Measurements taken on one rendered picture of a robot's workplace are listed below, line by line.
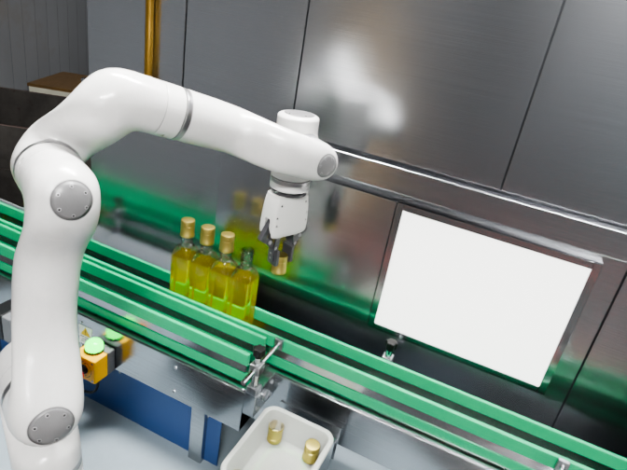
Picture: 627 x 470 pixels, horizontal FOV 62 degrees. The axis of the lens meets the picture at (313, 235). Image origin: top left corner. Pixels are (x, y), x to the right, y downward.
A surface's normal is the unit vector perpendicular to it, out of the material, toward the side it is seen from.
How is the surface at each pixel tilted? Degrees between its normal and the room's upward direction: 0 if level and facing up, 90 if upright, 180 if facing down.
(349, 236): 90
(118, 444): 0
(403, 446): 90
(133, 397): 90
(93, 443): 0
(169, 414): 90
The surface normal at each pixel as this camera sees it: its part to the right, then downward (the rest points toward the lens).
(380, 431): -0.41, 0.33
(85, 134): -0.07, 0.89
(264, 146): -0.14, 0.23
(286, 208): 0.63, 0.41
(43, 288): 0.34, 0.36
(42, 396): 0.54, -0.07
